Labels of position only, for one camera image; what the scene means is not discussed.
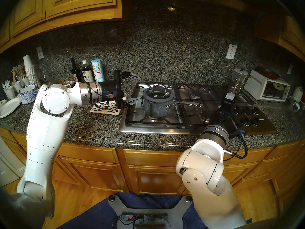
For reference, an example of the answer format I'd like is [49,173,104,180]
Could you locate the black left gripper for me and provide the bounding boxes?
[98,70,142,109]

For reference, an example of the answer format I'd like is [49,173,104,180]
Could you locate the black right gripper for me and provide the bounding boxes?
[209,101,247,139]

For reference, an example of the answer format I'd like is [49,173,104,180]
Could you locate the glass pot lid steel handle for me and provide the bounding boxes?
[143,84,175,103]

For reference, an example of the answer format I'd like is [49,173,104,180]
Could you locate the speckled grey saucepan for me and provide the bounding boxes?
[142,93,204,119]

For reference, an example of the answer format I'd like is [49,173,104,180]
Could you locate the black cast-iron stove grate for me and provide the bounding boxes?
[235,87,256,105]
[175,83,239,130]
[126,83,185,125]

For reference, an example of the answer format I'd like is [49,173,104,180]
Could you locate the white cutout pattern trivet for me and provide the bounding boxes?
[90,100,122,116]

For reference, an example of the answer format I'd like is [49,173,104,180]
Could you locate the blue white leaf-print canister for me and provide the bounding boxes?
[91,59,106,82]

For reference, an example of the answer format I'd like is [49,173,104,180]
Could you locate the glass and chrome coffee maker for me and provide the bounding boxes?
[228,68,249,95]

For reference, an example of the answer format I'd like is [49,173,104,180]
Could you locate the soy sauce bottle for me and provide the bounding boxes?
[81,60,94,83]

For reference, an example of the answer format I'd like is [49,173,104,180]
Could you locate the stainless steel gas cooktop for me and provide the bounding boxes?
[119,82,278,136]

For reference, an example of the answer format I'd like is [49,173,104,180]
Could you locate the white toaster oven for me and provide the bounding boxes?
[244,70,291,102]

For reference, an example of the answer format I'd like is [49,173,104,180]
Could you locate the dark wine bottle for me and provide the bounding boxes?
[71,58,81,82]

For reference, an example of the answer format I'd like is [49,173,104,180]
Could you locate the red frying pan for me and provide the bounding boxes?
[256,66,283,80]

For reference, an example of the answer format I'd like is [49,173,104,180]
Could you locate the blue aluminium foil box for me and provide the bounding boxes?
[33,79,82,98]

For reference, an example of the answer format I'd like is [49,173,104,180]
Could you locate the white mug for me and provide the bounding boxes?
[292,87,304,102]

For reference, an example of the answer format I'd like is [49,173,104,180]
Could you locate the clear plastic bag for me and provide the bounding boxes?
[37,66,49,83]

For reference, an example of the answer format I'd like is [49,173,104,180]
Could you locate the wooden lower cabinets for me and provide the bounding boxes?
[0,127,305,200]

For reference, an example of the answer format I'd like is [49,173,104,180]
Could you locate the stack of white paper cups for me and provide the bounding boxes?
[23,55,41,87]

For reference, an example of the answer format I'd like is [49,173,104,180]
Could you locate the wooden upper cabinet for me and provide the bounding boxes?
[0,0,131,53]
[254,13,305,62]

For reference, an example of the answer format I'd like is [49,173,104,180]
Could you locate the blue patterned paper bowls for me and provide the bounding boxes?
[18,84,38,104]

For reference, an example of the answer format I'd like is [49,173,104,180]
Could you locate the bunch of wooden stirrers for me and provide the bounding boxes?
[12,63,27,79]

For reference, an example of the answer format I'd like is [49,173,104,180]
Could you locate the white paper plates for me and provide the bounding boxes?
[0,97,22,118]

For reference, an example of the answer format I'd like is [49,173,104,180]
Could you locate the blue moving blanket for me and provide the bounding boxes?
[57,192,252,229]

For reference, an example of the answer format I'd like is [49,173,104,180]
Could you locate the white appliance front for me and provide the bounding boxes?
[0,138,26,187]

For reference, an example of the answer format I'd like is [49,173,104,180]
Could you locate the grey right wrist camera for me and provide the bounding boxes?
[225,93,237,106]

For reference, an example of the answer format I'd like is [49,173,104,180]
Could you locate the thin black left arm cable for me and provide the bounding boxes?
[86,83,112,110]

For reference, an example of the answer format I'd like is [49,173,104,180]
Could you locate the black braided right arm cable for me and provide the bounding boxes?
[223,112,249,160]

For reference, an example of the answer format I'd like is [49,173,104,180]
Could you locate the white wall power outlet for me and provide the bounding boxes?
[226,44,238,60]

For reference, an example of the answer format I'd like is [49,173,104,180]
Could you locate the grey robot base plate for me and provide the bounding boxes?
[108,195,193,229]

